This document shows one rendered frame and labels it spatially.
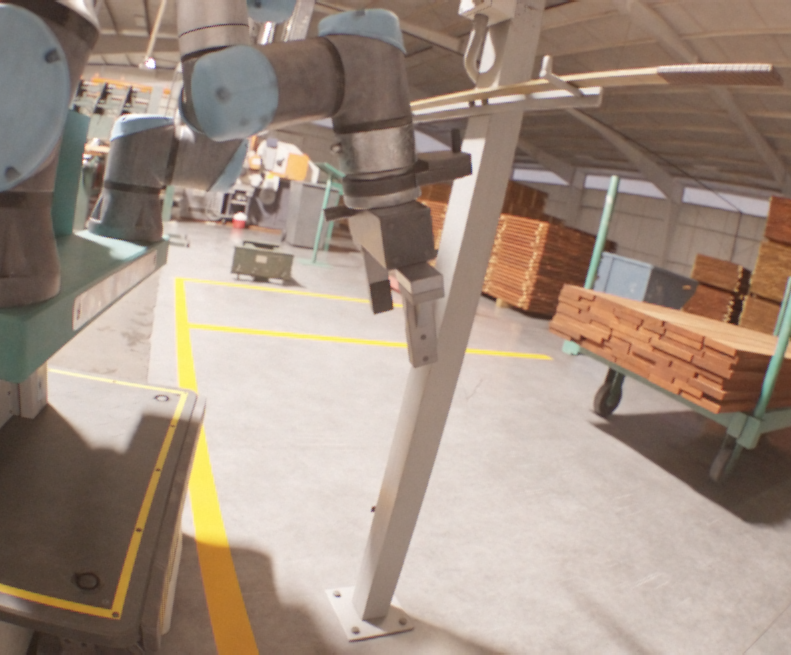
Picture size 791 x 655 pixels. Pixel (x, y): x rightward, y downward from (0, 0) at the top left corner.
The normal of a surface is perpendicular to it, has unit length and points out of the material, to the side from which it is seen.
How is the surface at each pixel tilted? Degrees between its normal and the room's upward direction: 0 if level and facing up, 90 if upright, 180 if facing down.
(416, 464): 90
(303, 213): 96
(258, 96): 103
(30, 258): 73
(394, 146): 92
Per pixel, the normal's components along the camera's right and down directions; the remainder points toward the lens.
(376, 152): 0.02, 0.47
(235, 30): 0.84, 0.18
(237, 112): 0.56, 0.67
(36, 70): 0.56, 0.43
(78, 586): 0.22, -0.95
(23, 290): 0.91, 0.28
